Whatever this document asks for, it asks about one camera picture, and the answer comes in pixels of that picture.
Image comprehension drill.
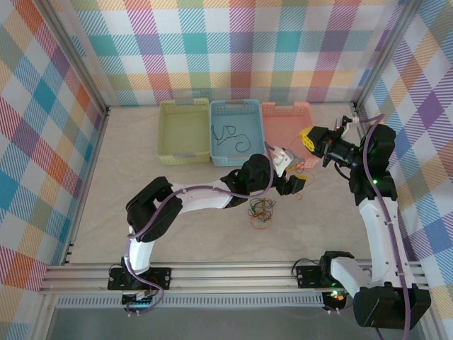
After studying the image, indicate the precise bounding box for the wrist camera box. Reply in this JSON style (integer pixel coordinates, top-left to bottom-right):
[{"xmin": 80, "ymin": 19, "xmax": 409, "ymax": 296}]
[
  {"xmin": 333, "ymin": 113, "xmax": 362, "ymax": 135},
  {"xmin": 270, "ymin": 146, "xmax": 302, "ymax": 178}
]

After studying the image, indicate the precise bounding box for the black thin cable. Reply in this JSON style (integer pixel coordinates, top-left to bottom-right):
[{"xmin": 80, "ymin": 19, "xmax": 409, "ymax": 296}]
[{"xmin": 211, "ymin": 124, "xmax": 251, "ymax": 154}]

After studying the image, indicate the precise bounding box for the left controller board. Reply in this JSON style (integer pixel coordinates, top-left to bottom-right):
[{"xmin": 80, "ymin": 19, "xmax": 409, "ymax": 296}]
[{"xmin": 122, "ymin": 290, "xmax": 156, "ymax": 309}]

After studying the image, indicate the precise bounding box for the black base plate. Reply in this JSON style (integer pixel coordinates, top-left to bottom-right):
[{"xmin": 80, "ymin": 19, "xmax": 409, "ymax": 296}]
[
  {"xmin": 295, "ymin": 263, "xmax": 357, "ymax": 288},
  {"xmin": 108, "ymin": 267, "xmax": 172, "ymax": 291}
]

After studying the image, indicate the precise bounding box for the orange thin cable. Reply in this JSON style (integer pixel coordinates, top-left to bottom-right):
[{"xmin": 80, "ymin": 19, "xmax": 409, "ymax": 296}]
[{"xmin": 285, "ymin": 134, "xmax": 316, "ymax": 201}]

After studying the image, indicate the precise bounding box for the aluminium frame post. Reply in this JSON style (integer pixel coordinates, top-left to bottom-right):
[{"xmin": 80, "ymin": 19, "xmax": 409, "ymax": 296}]
[
  {"xmin": 41, "ymin": 0, "xmax": 111, "ymax": 116},
  {"xmin": 353, "ymin": 0, "xmax": 422, "ymax": 111}
]

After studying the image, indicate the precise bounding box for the blue plastic basket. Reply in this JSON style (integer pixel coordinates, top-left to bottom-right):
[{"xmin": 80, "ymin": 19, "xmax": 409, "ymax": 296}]
[{"xmin": 209, "ymin": 99, "xmax": 266, "ymax": 167}]

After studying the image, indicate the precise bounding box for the yellow-green plastic basket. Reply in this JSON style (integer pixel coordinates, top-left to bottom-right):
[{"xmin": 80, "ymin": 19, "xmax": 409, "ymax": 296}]
[{"xmin": 157, "ymin": 98, "xmax": 210, "ymax": 166}]

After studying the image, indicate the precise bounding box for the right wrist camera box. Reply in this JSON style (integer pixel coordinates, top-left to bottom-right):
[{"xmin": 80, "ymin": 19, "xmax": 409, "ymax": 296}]
[{"xmin": 333, "ymin": 113, "xmax": 362, "ymax": 135}]

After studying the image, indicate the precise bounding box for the controller board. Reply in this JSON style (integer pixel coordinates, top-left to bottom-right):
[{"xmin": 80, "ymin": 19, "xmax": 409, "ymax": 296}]
[
  {"xmin": 122, "ymin": 290, "xmax": 156, "ymax": 309},
  {"xmin": 323, "ymin": 289, "xmax": 350, "ymax": 311}
]

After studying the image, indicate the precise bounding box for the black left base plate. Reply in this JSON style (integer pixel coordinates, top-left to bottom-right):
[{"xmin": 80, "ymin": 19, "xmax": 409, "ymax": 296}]
[{"xmin": 108, "ymin": 267, "xmax": 172, "ymax": 291}]

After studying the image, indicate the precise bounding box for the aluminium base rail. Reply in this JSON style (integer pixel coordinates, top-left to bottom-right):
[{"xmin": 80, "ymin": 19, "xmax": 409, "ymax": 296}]
[{"xmin": 38, "ymin": 261, "xmax": 431, "ymax": 295}]

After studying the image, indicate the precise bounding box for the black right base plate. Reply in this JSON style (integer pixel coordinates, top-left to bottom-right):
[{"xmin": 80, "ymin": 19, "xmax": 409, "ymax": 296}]
[{"xmin": 295, "ymin": 263, "xmax": 357, "ymax": 288}]

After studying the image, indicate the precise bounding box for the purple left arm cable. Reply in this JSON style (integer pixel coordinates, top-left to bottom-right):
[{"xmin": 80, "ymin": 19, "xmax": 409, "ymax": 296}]
[{"xmin": 125, "ymin": 142, "xmax": 275, "ymax": 318}]

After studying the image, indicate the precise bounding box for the grey slotted cable duct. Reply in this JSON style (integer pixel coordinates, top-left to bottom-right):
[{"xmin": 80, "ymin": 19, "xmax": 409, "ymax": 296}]
[{"xmin": 52, "ymin": 295, "xmax": 326, "ymax": 310}]

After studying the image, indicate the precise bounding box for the pink plastic basket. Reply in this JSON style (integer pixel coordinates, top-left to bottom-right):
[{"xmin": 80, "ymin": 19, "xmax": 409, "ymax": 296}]
[{"xmin": 260, "ymin": 101, "xmax": 319, "ymax": 169}]

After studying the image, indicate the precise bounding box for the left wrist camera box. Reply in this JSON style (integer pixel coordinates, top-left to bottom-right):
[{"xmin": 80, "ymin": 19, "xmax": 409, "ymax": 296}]
[{"xmin": 270, "ymin": 146, "xmax": 302, "ymax": 178}]

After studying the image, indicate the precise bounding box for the right controller board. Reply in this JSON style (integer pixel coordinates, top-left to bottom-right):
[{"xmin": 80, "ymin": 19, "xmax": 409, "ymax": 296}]
[{"xmin": 323, "ymin": 289, "xmax": 350, "ymax": 311}]

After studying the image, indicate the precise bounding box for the dark green thin cable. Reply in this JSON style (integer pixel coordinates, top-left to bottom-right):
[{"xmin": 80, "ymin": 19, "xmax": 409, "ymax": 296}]
[{"xmin": 246, "ymin": 198, "xmax": 276, "ymax": 222}]

